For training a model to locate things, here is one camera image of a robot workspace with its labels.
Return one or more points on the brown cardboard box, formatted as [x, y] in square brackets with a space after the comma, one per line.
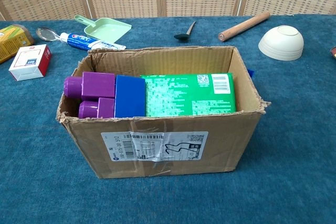
[178, 153]

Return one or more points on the purple toy block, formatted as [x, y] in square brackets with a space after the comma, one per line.
[98, 85]

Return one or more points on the small white red box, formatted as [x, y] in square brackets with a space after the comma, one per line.
[27, 62]

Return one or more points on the green printed carton pack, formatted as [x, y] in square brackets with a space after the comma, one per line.
[183, 95]

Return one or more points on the black spoon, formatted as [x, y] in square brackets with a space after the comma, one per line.
[183, 36]

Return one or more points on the light green plastic dustpan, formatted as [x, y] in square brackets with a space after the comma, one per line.
[106, 31]

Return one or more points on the white blue toothpaste tube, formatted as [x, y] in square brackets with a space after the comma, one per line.
[81, 40]

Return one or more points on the wooden rolling pin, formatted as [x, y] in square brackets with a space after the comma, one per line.
[244, 26]

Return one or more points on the cream upturned bowl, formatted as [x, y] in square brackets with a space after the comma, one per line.
[282, 43]

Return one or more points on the blue carpet table cloth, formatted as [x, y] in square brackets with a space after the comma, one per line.
[39, 142]

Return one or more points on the metal spoon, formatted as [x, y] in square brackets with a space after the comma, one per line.
[46, 33]

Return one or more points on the yellow corn print carton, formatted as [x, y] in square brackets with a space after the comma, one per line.
[11, 40]

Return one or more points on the dark red object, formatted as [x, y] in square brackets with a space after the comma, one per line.
[333, 52]

